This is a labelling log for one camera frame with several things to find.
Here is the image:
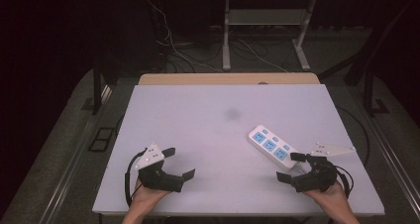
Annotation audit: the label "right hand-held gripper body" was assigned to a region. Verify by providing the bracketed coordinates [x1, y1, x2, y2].
[291, 141, 357, 193]

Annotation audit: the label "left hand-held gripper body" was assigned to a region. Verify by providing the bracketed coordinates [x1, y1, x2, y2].
[135, 143, 185, 193]

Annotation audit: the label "white power strip blue sockets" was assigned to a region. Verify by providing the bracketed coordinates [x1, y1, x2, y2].
[247, 124, 300, 172]

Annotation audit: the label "person's left hand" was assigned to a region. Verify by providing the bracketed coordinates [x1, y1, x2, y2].
[129, 178, 171, 216]

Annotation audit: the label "person's right hand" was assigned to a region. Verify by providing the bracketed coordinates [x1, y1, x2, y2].
[302, 179, 352, 217]

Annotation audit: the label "wooden table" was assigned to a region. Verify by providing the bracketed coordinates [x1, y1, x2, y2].
[138, 72, 321, 86]

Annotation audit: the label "black metal stand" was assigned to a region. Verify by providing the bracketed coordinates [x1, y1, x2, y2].
[362, 63, 391, 118]
[91, 63, 104, 116]

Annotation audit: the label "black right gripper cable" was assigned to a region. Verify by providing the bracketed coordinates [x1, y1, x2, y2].
[334, 165, 355, 199]

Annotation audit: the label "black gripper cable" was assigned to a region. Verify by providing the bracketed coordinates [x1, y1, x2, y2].
[124, 148, 149, 208]
[334, 165, 355, 199]

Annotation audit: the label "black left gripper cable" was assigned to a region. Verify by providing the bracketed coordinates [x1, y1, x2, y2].
[124, 148, 149, 208]

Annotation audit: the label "black floor cable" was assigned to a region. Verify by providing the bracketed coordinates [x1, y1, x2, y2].
[336, 105, 371, 168]

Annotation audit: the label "black floor frame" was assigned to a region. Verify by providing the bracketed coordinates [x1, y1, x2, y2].
[87, 126, 116, 153]

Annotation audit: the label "metal floor rail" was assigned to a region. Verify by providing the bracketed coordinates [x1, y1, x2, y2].
[39, 84, 114, 224]
[350, 94, 420, 215]

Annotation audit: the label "short white floor cable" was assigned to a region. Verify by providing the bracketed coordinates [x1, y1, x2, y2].
[237, 39, 289, 73]

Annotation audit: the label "long white floor cable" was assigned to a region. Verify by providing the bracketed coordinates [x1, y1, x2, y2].
[146, 0, 226, 74]

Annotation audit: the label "grey metal desk frame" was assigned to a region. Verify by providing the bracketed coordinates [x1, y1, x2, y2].
[221, 0, 312, 72]

